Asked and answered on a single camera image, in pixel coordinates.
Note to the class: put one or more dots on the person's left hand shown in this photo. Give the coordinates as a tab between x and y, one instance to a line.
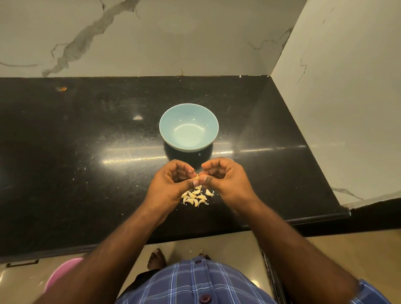
166	188

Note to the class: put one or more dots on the person's right hand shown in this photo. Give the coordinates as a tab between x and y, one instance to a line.
230	181

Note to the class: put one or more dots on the pile of garlic skins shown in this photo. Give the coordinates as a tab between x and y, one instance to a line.
197	196

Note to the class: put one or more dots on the white garlic bulb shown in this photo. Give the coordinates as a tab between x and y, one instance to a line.
197	178

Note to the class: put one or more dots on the light blue bowl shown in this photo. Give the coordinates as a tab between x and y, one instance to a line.
188	127

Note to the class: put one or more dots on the person's right forearm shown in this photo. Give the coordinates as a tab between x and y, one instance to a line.
297	254

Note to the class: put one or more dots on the person's left forearm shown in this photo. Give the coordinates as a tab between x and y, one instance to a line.
100	263

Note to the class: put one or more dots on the person's left foot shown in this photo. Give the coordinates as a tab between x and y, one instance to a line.
156	259

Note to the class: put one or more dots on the blue plaid shirt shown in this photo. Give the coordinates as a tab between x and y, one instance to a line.
203	287

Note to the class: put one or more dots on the black cabinet trim strip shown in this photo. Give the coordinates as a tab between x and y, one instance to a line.
272	282

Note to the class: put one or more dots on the pink plastic bucket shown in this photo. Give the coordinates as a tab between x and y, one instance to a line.
61	274

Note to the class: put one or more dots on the small orange scrap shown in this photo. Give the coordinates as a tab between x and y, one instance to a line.
61	88

